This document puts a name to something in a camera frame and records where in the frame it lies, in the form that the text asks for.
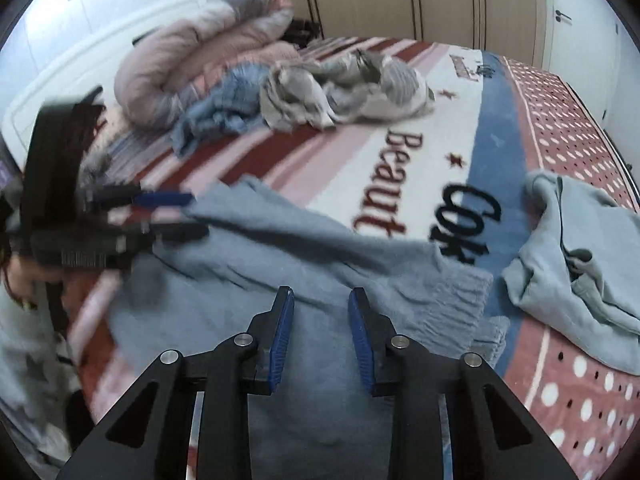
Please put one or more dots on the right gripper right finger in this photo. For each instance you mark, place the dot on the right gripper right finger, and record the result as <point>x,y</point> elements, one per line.
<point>492,435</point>

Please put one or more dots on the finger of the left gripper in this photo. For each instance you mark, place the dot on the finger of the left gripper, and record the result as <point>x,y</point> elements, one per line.
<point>143,236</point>
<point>108,197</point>

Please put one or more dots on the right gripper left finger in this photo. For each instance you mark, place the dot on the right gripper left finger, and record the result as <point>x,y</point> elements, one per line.
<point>146,433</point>

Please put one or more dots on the grey-blue pants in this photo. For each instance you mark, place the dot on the grey-blue pants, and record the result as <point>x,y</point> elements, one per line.
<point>320,423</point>

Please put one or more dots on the person in grey pajamas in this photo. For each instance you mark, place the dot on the person in grey pajamas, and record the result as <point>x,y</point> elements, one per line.
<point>43,409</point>

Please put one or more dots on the white headboard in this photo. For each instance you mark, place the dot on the white headboard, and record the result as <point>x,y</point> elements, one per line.
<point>90,64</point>

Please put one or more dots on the blue crumpled garment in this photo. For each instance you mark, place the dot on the blue crumpled garment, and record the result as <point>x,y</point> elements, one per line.
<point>232,108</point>

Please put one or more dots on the light blue folded garment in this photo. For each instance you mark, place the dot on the light blue folded garment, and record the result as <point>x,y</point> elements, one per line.
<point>579,270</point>

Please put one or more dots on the rolled pink duvet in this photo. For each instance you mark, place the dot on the rolled pink duvet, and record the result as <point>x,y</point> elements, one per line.
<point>172,68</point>

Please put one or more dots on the striped bed blanket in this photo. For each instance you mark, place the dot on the striped bed blanket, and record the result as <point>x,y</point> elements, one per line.
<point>455,177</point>

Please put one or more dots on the beige patterned crumpled garment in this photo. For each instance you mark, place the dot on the beige patterned crumpled garment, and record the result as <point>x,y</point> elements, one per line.
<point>361,85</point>

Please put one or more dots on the white door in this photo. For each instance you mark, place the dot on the white door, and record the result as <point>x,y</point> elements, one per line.
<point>584,50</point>

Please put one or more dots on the wooden wardrobe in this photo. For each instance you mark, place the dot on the wooden wardrobe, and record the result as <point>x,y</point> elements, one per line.
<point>415,0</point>

